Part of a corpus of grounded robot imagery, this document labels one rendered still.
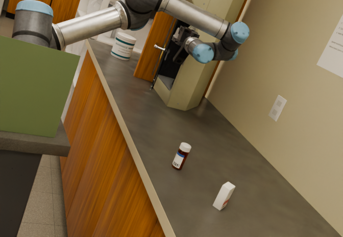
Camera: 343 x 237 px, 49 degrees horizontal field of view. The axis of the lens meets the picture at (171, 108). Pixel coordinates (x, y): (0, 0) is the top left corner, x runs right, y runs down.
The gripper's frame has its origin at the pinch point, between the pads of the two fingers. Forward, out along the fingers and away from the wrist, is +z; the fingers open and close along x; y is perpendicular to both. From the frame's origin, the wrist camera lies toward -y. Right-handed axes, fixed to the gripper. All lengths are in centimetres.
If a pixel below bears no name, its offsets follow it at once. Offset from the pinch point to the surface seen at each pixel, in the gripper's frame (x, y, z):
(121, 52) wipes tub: 4, -30, 66
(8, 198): 59, -60, -58
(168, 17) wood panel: -5.8, 4.5, 34.4
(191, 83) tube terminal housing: -16.3, -18.8, -2.6
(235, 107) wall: -51, -27, 4
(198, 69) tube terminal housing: -17.0, -11.0, -2.6
